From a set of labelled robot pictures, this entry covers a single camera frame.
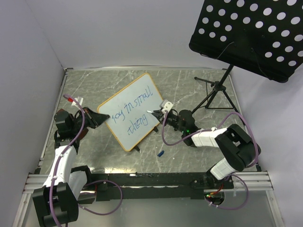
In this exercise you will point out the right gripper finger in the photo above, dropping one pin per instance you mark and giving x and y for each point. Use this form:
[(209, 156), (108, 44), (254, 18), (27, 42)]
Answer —
[(159, 116), (158, 111)]

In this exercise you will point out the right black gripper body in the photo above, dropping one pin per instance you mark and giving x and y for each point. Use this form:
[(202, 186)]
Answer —
[(172, 120)]

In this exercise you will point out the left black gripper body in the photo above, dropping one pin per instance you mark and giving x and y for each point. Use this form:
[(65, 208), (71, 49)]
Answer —
[(77, 122)]

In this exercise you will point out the yellow framed whiteboard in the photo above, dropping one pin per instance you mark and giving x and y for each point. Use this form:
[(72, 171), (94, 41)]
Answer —
[(129, 120)]

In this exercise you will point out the blue marker cap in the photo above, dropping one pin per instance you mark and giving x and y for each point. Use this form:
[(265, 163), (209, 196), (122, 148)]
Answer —
[(161, 153)]

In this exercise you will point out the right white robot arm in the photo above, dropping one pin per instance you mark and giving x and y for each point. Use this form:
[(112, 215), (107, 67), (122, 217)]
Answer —
[(239, 148)]

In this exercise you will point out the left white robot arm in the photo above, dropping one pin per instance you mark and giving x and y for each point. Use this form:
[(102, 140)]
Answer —
[(56, 202)]

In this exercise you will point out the black base crossbar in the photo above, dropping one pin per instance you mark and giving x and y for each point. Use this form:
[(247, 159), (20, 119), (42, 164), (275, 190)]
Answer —
[(116, 186)]

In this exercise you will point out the black perforated music stand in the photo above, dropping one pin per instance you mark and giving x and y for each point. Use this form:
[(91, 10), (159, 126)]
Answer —
[(264, 37)]

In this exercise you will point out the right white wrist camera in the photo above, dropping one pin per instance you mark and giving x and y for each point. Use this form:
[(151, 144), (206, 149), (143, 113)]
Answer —
[(166, 106)]

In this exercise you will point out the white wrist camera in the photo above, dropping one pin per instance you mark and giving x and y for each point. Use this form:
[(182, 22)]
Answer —
[(166, 106), (76, 101)]

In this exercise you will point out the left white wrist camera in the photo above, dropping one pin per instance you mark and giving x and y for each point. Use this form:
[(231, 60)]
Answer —
[(76, 101)]

